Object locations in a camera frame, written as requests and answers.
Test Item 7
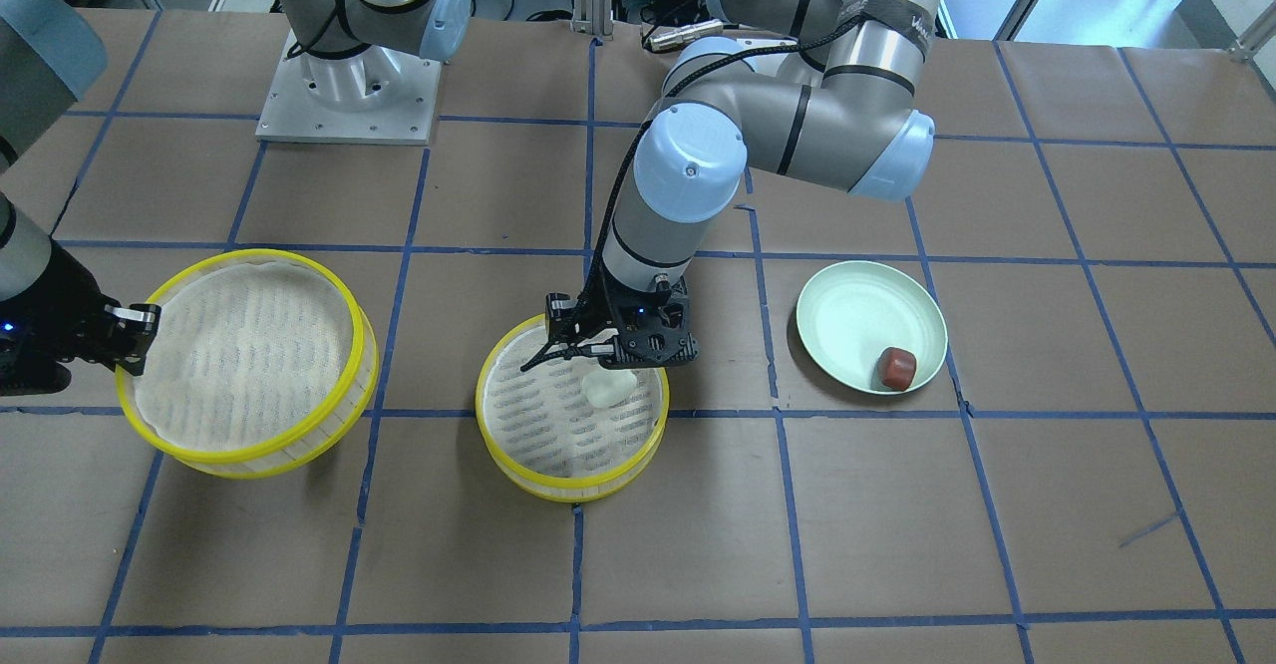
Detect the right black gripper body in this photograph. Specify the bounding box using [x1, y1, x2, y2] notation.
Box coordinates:
[1, 244, 120, 397]

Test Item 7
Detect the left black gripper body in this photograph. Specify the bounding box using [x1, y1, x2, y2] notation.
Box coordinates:
[586, 277, 699, 370]

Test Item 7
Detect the white steamed bun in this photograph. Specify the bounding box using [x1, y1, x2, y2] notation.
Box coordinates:
[581, 369, 639, 410]

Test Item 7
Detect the yellow steamer layer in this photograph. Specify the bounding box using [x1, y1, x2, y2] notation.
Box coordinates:
[475, 315, 670, 503]
[116, 249, 380, 481]

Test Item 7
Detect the brown steamed bun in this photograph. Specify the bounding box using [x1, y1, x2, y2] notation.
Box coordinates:
[875, 346, 919, 393]

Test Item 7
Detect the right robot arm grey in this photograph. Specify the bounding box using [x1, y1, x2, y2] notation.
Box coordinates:
[1, 0, 471, 396]

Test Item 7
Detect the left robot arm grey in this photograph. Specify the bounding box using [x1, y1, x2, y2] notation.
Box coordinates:
[522, 0, 940, 372]

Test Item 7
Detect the white steamer cloth liner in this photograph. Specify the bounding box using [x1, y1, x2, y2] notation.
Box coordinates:
[134, 260, 353, 455]

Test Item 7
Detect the light green plate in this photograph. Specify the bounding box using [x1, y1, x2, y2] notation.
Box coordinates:
[795, 260, 949, 396]

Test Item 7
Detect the silver cylindrical connector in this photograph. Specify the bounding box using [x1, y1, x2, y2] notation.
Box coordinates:
[641, 18, 726, 55]

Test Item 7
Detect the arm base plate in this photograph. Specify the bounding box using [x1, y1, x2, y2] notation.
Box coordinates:
[255, 46, 444, 146]

